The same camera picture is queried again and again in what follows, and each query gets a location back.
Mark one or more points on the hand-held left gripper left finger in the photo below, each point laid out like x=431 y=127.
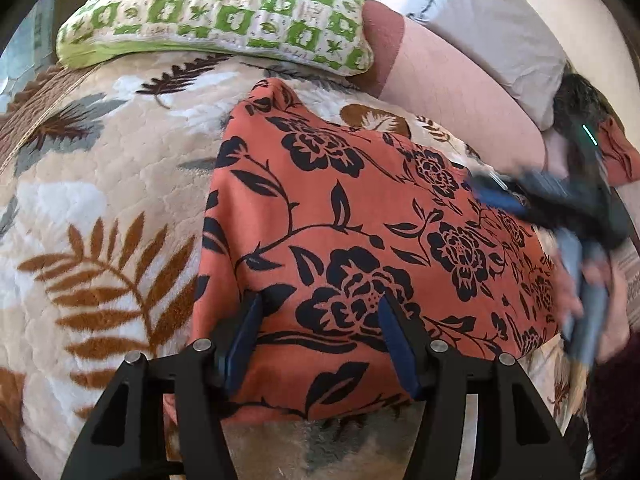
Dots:
x=242 y=350

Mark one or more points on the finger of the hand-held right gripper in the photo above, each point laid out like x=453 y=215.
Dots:
x=500 y=190

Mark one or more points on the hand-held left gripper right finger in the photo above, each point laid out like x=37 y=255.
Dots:
x=400 y=355

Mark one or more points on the orange black floral garment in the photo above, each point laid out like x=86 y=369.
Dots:
x=350 y=200

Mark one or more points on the person's right hand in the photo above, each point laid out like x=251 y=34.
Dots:
x=617 y=305

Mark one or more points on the rust coloured cloth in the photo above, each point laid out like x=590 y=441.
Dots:
x=622 y=152

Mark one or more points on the pink bolster pillow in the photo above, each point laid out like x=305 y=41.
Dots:
x=450 y=90

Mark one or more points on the dark furry cloth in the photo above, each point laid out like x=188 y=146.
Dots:
x=572 y=97

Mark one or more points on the grey pillow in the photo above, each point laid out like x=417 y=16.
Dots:
x=490 y=25

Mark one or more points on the leaf print quilted blanket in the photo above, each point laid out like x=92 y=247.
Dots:
x=100 y=210

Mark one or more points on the brown quilted bedspread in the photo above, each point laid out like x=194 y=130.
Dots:
x=30 y=115

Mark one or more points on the green checked pillow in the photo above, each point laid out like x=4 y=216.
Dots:
x=225 y=10

